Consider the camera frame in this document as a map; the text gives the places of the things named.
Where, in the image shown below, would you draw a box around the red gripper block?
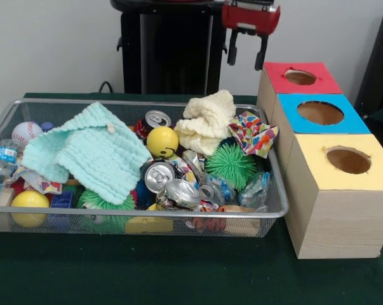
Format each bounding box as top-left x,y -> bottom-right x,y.
222,1 -> 281,72

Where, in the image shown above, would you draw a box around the cream yellow cloth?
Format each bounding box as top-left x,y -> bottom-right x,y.
173,90 -> 237,157

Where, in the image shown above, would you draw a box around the polka dot colourful cloth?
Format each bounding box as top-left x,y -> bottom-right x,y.
229,111 -> 279,159

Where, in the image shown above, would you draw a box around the mint green cloth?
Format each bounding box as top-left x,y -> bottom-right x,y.
21,102 -> 153,206

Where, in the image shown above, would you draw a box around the clear shallow mesh bin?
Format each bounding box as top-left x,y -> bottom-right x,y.
0,98 -> 290,237

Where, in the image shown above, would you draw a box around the wooden box with three holes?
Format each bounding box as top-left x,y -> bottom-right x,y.
256,62 -> 383,260

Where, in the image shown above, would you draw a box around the large green spiky ball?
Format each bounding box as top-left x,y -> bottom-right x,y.
205,142 -> 258,190

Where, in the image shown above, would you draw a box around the red can with silver top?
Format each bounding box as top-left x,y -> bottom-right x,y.
135,110 -> 172,138

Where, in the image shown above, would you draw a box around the yellow smiley ball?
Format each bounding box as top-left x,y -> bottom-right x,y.
147,126 -> 180,159

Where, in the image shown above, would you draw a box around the black chair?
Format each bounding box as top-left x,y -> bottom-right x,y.
356,6 -> 383,125

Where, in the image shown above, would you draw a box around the silver can with dark rim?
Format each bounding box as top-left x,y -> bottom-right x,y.
144,161 -> 176,193

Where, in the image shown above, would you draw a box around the crushed silver can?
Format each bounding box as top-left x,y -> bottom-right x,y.
156,179 -> 202,210

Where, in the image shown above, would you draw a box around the white baseball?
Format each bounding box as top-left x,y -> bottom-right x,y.
11,121 -> 44,147

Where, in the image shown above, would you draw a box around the plain yellow ball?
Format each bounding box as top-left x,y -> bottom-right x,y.
11,191 -> 51,228

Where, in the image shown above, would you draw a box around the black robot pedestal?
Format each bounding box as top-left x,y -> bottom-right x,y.
111,0 -> 244,96

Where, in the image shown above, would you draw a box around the black cable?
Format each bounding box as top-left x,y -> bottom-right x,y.
99,81 -> 116,95

